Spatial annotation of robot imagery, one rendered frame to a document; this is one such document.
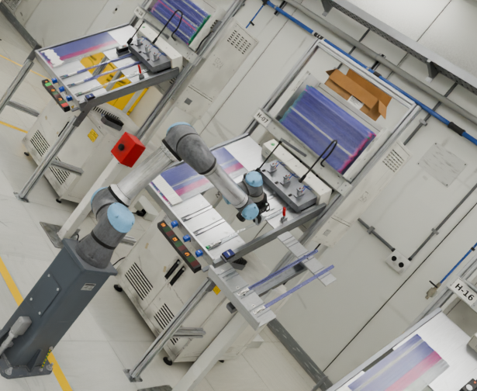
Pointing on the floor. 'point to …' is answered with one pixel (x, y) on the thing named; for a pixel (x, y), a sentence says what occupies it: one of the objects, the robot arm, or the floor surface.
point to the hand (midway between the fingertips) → (255, 223)
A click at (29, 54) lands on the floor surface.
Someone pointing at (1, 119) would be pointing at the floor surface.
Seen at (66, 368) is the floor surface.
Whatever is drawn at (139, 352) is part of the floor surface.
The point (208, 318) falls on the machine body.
